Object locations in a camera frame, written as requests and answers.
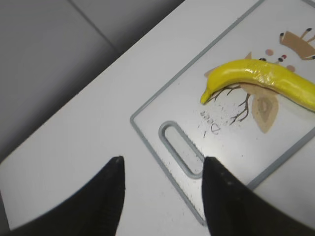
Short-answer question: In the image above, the white grey cutting board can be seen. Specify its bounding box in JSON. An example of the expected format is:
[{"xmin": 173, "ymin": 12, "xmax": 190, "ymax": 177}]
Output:
[{"xmin": 130, "ymin": 0, "xmax": 315, "ymax": 227}]

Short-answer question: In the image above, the yellow plastic banana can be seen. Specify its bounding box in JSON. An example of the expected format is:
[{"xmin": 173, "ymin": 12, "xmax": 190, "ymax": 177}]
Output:
[{"xmin": 200, "ymin": 59, "xmax": 315, "ymax": 112}]

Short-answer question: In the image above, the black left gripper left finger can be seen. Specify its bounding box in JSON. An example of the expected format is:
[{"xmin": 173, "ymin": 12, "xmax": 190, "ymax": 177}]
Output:
[{"xmin": 7, "ymin": 156, "xmax": 126, "ymax": 236}]

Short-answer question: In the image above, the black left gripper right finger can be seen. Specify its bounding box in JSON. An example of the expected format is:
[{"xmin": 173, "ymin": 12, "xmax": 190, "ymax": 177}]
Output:
[{"xmin": 202, "ymin": 157, "xmax": 315, "ymax": 236}]

